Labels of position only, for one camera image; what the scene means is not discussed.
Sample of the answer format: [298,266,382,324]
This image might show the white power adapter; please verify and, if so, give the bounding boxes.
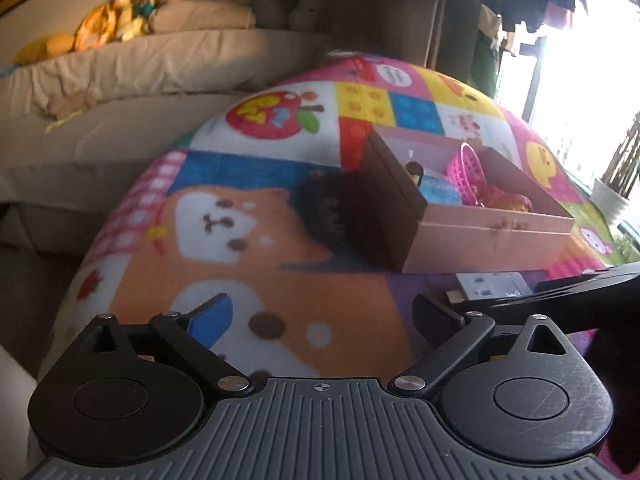
[446,272,533,304]

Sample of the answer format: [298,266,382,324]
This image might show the orange plastic toy cup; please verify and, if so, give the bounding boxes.
[480,184,533,212]

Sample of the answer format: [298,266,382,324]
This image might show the blue white packet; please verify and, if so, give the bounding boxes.
[418,170,462,206]

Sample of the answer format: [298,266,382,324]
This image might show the pink toy net basket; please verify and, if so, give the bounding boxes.
[446,142,487,207]

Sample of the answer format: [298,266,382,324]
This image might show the pink cardboard box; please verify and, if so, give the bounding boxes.
[359,127,574,274]

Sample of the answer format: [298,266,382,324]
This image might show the potted palm plant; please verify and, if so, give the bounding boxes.
[590,114,640,228]

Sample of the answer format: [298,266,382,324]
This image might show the colourful patchwork play mat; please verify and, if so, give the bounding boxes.
[42,54,622,380]

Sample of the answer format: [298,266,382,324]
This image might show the beige sofa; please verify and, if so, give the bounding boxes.
[1,29,331,256]

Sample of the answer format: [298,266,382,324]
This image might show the beige pillow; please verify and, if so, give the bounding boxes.
[149,0,256,34]

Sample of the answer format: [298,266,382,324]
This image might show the yellow plush doll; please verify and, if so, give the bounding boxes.
[12,0,165,66]

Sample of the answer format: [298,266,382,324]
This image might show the grey plush toys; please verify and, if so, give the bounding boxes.
[250,0,323,32]

